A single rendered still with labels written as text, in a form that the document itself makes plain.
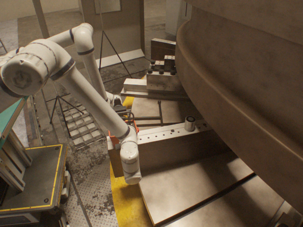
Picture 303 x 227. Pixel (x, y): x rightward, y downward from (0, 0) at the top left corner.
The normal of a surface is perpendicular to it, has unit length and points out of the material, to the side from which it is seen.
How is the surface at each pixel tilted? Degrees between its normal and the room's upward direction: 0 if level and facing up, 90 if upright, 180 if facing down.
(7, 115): 0
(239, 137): 90
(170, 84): 90
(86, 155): 0
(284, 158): 90
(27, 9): 90
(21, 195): 0
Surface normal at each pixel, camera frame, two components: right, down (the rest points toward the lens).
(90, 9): 0.56, 0.52
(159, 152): 0.25, 0.62
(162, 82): -0.14, 0.63
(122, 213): 0.00, -0.77
